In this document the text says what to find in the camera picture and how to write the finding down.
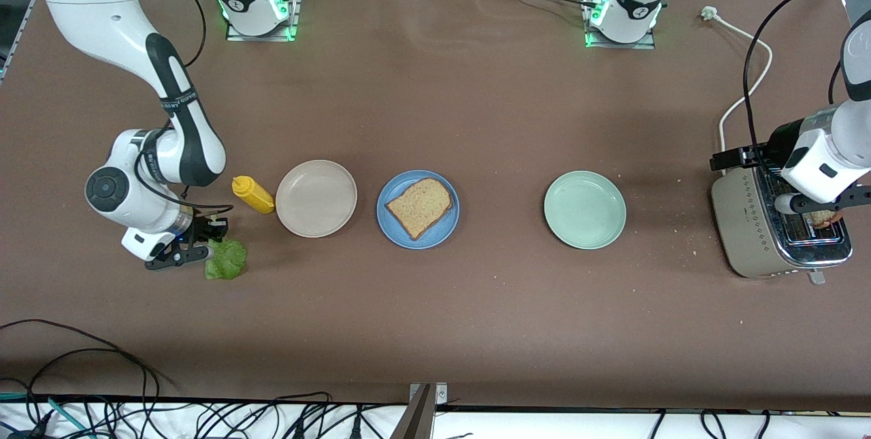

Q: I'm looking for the black looping floor cable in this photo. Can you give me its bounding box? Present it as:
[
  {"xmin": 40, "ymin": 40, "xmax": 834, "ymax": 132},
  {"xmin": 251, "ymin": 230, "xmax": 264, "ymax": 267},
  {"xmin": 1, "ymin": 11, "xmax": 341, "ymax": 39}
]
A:
[{"xmin": 0, "ymin": 319, "xmax": 161, "ymax": 439}]

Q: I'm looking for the green lettuce leaf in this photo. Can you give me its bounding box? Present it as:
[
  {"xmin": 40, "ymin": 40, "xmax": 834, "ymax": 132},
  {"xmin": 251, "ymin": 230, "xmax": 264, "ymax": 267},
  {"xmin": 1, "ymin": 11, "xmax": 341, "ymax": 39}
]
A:
[{"xmin": 204, "ymin": 238, "xmax": 248, "ymax": 282}]

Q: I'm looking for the white lower board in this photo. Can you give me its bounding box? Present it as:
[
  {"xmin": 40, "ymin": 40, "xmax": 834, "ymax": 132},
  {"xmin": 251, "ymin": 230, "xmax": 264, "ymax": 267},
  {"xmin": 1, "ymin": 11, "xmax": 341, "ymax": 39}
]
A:
[{"xmin": 0, "ymin": 398, "xmax": 871, "ymax": 439}]

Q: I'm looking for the right gripper black side bracket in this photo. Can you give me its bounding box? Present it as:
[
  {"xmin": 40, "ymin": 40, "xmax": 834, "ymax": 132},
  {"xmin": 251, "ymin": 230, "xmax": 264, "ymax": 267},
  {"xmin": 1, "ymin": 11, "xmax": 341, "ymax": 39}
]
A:
[{"xmin": 196, "ymin": 216, "xmax": 230, "ymax": 241}]

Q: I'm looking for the dark slanted metal bar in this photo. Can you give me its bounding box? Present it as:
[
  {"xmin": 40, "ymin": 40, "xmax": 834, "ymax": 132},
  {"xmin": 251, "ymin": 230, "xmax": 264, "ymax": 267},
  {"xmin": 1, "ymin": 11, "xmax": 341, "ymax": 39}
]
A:
[{"xmin": 389, "ymin": 385, "xmax": 436, "ymax": 439}]

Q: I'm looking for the small grey metal bracket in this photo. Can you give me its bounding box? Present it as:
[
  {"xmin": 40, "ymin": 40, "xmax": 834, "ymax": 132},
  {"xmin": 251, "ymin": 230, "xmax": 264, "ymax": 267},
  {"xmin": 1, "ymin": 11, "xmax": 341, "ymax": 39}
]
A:
[{"xmin": 408, "ymin": 382, "xmax": 448, "ymax": 406}]

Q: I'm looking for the slanted aluminium frame profile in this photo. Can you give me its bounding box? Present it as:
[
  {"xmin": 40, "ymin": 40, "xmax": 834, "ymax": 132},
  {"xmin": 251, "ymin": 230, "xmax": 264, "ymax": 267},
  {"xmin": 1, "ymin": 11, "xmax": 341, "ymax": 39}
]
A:
[{"xmin": 0, "ymin": 0, "xmax": 38, "ymax": 82}]

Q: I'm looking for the silver beige toaster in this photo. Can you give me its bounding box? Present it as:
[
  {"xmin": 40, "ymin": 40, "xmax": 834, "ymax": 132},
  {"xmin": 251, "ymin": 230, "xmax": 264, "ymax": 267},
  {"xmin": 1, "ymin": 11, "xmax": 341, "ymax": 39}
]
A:
[{"xmin": 710, "ymin": 151, "xmax": 853, "ymax": 286}]

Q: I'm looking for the teal cable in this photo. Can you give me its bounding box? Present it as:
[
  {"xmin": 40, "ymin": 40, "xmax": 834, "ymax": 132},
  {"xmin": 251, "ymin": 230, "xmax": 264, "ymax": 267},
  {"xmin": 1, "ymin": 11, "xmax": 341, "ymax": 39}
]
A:
[{"xmin": 0, "ymin": 391, "xmax": 93, "ymax": 439}]

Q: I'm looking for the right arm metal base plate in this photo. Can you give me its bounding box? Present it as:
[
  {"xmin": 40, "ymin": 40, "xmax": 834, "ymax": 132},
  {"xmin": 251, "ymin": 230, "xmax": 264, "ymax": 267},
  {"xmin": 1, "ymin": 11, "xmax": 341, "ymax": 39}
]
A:
[{"xmin": 226, "ymin": 0, "xmax": 301, "ymax": 42}]

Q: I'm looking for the white toaster power cable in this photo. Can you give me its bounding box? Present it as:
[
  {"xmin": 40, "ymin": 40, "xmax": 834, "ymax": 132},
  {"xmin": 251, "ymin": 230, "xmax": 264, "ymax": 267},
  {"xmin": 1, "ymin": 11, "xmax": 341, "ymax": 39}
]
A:
[{"xmin": 701, "ymin": 6, "xmax": 774, "ymax": 154}]

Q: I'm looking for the beige round plate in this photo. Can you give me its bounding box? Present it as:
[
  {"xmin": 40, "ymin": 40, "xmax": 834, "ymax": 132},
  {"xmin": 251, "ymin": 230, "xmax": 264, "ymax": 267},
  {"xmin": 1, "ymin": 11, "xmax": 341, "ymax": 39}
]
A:
[{"xmin": 275, "ymin": 159, "xmax": 359, "ymax": 238}]

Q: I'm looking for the blue round plate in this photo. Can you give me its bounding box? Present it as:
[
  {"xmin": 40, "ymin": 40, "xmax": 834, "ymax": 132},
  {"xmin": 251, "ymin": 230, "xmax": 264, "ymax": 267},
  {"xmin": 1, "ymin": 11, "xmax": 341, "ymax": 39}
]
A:
[{"xmin": 376, "ymin": 169, "xmax": 461, "ymax": 250}]

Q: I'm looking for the pale green round plate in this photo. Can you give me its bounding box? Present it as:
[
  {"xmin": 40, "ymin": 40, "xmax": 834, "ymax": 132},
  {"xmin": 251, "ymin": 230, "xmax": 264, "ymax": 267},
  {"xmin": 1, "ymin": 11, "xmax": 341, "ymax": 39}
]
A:
[{"xmin": 543, "ymin": 170, "xmax": 627, "ymax": 250}]

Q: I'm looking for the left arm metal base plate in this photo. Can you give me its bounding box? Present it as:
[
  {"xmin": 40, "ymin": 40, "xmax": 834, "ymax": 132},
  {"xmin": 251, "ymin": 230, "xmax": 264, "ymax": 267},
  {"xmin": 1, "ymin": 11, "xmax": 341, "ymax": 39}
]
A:
[{"xmin": 584, "ymin": 0, "xmax": 657, "ymax": 50}]

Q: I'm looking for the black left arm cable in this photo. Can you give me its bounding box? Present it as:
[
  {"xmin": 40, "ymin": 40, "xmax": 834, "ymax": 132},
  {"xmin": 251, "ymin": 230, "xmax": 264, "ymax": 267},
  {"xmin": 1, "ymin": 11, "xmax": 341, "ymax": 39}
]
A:
[{"xmin": 744, "ymin": 0, "xmax": 871, "ymax": 174}]

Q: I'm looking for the yellow mustard squeeze bottle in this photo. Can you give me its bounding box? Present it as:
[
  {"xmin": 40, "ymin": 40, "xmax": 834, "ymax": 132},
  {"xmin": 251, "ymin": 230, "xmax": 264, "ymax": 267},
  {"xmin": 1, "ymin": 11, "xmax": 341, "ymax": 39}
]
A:
[{"xmin": 231, "ymin": 176, "xmax": 276, "ymax": 215}]

